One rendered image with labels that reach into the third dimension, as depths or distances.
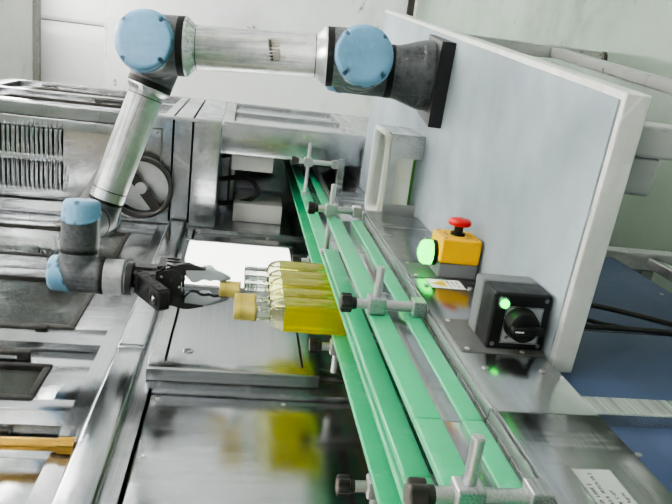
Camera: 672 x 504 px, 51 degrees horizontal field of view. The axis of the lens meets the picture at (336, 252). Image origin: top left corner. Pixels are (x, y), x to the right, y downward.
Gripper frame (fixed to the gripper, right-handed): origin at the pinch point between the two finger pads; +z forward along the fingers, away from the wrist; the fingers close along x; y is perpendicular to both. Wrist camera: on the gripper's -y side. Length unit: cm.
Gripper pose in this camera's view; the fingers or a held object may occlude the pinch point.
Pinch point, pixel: (223, 288)
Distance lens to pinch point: 148.4
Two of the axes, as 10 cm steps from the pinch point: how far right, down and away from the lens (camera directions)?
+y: -1.2, -3.1, 9.4
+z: 9.9, 0.8, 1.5
